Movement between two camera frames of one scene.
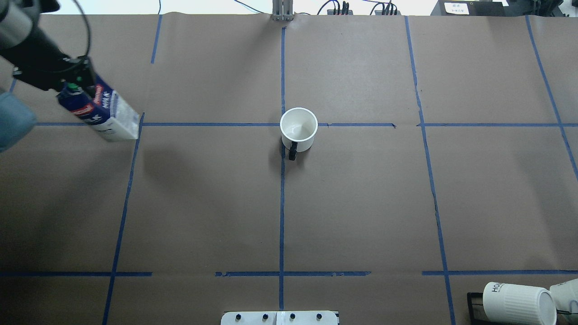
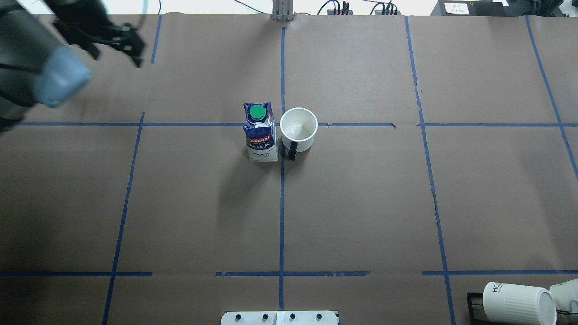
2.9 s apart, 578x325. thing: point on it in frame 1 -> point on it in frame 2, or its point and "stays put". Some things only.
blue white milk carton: x=104 y=110 -> x=261 y=132
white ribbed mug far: x=565 y=295 stays put
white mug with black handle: x=298 y=126 stays put
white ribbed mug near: x=505 y=304 stays put
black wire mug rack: x=470 y=311 stays put
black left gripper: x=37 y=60 -> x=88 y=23
